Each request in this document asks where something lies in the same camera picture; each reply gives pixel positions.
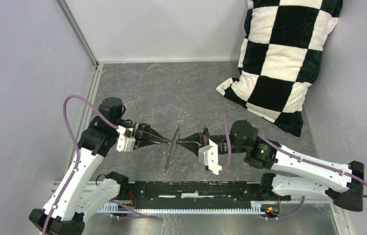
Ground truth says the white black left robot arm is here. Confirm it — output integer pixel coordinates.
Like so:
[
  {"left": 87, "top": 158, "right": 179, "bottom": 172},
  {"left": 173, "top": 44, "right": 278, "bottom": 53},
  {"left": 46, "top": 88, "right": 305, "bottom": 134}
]
[{"left": 29, "top": 97, "right": 170, "bottom": 235}]

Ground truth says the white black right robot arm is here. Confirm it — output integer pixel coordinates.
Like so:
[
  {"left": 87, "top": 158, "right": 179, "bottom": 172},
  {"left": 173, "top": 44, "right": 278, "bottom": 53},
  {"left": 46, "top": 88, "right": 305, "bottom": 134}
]
[{"left": 176, "top": 120, "right": 365, "bottom": 212}]

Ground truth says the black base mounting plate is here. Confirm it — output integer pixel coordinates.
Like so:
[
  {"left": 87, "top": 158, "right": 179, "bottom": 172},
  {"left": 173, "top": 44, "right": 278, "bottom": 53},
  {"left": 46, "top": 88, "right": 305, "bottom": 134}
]
[{"left": 113, "top": 181, "right": 291, "bottom": 210}]

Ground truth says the black white checkered pillow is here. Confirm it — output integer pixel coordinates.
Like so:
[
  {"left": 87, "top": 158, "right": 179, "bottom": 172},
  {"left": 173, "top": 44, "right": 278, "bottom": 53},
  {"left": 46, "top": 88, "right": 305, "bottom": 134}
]
[{"left": 216, "top": 0, "right": 343, "bottom": 137}]

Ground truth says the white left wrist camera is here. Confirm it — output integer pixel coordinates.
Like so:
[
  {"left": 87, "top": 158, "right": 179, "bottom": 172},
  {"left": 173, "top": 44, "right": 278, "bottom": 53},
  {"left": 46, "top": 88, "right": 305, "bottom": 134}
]
[{"left": 116, "top": 126, "right": 136, "bottom": 152}]

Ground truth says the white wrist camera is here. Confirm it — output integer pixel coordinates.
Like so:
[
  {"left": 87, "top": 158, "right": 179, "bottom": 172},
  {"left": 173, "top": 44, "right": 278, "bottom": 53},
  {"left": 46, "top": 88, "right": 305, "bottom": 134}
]
[
  {"left": 198, "top": 142, "right": 222, "bottom": 175},
  {"left": 116, "top": 126, "right": 136, "bottom": 152}
]

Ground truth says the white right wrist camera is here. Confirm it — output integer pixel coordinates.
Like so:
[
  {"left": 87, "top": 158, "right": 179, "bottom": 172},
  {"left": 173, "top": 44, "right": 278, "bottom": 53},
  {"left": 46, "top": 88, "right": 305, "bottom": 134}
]
[{"left": 198, "top": 142, "right": 222, "bottom": 175}]

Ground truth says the white slotted cable duct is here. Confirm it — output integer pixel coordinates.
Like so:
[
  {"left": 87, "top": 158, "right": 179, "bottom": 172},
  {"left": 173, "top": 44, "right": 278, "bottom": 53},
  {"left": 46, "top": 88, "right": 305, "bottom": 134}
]
[{"left": 60, "top": 202, "right": 264, "bottom": 215}]

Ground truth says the aluminium frame rail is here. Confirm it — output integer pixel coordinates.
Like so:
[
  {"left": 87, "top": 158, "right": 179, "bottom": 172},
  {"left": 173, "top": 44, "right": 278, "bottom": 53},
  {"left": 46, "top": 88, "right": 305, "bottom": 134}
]
[{"left": 56, "top": 0, "right": 104, "bottom": 182}]

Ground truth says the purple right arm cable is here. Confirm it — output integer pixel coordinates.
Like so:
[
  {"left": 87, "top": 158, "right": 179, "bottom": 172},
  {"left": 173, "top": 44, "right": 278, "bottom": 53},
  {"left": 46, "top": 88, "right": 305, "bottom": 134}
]
[{"left": 220, "top": 115, "right": 367, "bottom": 221}]

